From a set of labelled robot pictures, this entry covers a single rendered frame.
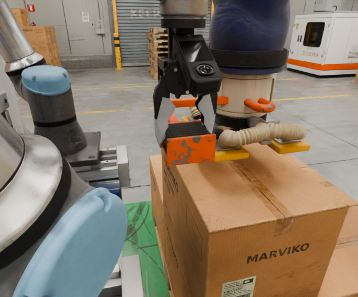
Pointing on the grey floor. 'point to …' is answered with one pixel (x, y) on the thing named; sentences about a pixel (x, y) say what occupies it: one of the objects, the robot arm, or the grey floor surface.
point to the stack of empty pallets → (156, 48)
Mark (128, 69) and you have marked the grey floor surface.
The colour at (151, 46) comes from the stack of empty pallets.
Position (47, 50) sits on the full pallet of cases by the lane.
